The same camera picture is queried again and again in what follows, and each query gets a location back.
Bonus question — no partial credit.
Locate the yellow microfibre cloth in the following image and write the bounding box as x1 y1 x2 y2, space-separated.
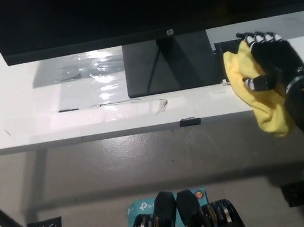
221 34 297 145

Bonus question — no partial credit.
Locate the teal tp-link box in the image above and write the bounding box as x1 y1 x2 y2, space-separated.
123 186 214 227

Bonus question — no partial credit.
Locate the black tape patch on desk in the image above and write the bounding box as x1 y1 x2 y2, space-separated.
211 39 250 85

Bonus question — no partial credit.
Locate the crumpled clear tape piece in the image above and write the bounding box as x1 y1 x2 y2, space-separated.
154 98 170 115

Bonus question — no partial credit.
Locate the clear plastic sheet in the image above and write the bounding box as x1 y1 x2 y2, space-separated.
28 44 144 116

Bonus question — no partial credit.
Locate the small black tape piece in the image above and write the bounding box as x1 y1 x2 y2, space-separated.
179 115 202 128

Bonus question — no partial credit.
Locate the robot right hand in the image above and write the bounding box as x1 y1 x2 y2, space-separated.
236 24 304 94

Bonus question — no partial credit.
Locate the black HP monitor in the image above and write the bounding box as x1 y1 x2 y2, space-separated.
0 0 304 116

